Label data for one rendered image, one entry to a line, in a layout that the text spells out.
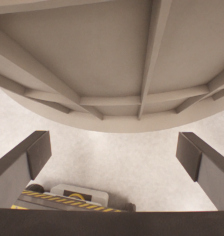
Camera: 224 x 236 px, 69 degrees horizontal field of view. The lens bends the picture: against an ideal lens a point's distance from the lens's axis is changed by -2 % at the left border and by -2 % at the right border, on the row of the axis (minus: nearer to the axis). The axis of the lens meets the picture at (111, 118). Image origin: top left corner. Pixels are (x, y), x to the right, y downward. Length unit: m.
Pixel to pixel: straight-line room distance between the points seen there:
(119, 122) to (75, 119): 0.24
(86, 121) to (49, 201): 0.43
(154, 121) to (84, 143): 0.39
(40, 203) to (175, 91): 0.58
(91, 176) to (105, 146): 0.17
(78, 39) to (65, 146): 0.78
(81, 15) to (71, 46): 0.07
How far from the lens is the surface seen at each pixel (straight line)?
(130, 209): 0.81
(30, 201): 0.70
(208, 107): 0.95
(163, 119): 0.88
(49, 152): 0.17
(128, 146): 0.89
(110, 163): 0.90
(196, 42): 0.29
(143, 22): 0.22
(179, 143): 0.17
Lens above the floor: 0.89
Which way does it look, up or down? 79 degrees down
